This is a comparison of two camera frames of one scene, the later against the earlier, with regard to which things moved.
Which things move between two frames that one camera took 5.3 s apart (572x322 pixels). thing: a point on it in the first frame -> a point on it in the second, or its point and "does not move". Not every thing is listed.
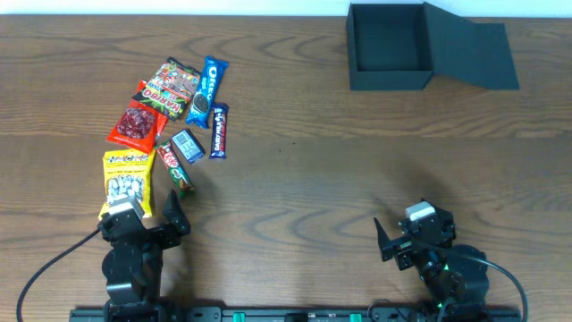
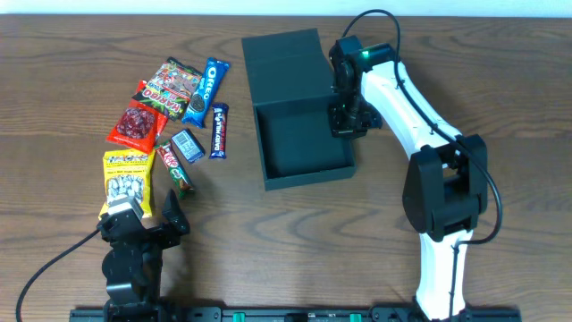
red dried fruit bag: x=138 y=125 does not move
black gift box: x=401 y=46 -> x=291 y=85
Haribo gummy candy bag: x=171 y=88 does not move
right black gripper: x=400 y=246 -> x=350 y=123
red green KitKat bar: x=180 y=182 does not move
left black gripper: x=171 y=239 does not move
